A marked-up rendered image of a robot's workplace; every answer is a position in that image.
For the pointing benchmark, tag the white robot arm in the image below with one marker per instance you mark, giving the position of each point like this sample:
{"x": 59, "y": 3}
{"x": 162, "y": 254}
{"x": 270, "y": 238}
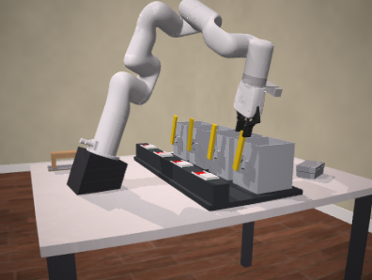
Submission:
{"x": 139, "y": 59}

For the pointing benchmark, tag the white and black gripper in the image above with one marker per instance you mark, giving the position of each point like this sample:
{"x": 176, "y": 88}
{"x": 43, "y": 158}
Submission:
{"x": 248, "y": 101}

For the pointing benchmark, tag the grey flat case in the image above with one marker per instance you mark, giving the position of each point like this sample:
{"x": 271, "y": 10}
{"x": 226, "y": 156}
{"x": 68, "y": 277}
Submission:
{"x": 309, "y": 169}

